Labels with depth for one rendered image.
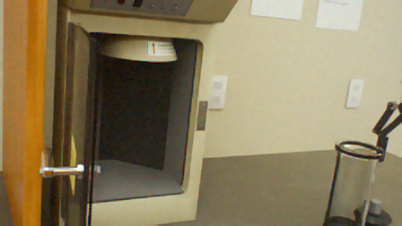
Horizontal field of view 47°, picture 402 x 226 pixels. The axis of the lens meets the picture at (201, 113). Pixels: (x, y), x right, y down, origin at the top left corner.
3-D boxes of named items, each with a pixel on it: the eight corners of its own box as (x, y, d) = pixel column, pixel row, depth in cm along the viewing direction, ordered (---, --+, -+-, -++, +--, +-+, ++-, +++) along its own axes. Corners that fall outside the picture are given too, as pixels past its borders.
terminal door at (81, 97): (66, 219, 94) (75, 21, 84) (81, 318, 66) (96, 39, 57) (63, 219, 94) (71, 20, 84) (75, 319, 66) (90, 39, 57)
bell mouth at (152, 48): (90, 47, 107) (91, 23, 106) (160, 51, 116) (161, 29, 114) (110, 59, 92) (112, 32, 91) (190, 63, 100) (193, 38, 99)
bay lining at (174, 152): (54, 161, 117) (59, 20, 108) (150, 156, 129) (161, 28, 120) (74, 203, 96) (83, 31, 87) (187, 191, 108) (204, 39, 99)
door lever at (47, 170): (74, 159, 73) (75, 143, 72) (80, 182, 64) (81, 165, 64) (39, 160, 71) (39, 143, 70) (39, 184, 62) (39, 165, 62)
